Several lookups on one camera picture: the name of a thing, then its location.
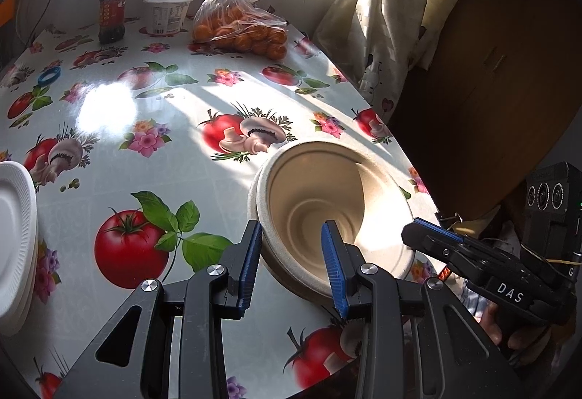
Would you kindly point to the dark sauce jar red label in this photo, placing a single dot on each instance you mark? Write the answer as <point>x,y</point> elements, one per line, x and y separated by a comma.
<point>113,12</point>

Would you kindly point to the white plastic tub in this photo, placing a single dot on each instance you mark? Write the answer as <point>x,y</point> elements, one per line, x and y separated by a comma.
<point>166,14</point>

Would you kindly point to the person's right hand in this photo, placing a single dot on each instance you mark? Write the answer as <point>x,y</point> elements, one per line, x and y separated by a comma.
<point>518,340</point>

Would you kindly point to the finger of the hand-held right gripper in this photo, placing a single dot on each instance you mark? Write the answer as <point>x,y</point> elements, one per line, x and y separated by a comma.
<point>423,244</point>
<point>436,228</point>

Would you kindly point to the plastic bag of oranges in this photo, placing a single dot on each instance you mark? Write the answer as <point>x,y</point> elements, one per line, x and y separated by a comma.
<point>241,26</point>

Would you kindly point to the brown wooden cabinet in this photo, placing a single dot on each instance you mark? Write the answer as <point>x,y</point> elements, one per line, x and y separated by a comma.
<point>500,62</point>

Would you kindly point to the fruit print tablecloth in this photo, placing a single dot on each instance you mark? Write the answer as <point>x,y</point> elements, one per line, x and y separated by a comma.
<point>182,130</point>

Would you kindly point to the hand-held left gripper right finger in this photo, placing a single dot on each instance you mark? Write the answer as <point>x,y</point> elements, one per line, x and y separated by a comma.
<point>334,276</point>

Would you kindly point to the cream patterned curtain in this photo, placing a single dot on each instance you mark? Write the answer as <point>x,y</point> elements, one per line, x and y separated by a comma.
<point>386,16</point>

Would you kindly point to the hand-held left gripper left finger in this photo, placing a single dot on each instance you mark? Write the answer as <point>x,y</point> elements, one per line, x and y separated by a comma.
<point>252,271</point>

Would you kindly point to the black binder clip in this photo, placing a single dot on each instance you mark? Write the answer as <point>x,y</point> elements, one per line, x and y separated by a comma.
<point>454,217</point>

